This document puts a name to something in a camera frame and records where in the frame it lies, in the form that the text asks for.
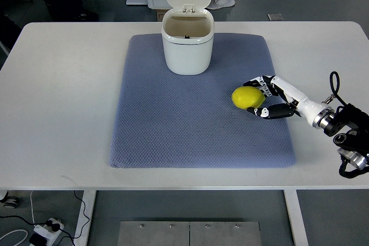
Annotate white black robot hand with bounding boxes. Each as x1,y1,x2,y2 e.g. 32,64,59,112
243,75,334,129

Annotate yellow lemon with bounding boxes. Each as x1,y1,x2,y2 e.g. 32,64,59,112
231,86,266,109

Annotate white trash bin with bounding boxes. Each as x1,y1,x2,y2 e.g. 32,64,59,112
161,5,214,75

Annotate small grey floor plate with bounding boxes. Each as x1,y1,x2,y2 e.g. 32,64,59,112
267,13,284,21

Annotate right white table leg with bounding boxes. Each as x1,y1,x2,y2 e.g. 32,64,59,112
284,189,308,246

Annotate white table leg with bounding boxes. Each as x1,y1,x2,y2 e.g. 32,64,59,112
74,190,97,246
284,189,308,246

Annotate white sneaker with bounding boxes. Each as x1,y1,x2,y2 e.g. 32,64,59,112
206,0,235,10

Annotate blue textured mat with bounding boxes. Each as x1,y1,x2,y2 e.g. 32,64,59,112
109,33,296,168

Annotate grey metal floor plate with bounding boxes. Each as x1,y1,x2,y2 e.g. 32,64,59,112
118,221,262,245

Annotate left white table leg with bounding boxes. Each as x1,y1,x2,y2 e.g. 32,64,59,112
74,190,97,246

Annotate white power strip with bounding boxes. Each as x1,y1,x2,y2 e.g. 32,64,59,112
29,218,64,245

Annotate caster wheel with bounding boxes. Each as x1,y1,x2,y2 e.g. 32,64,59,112
0,190,20,209

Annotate black power cable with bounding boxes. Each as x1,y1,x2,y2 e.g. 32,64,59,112
0,190,91,246

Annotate white cable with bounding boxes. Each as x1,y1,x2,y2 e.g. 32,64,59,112
0,191,37,246

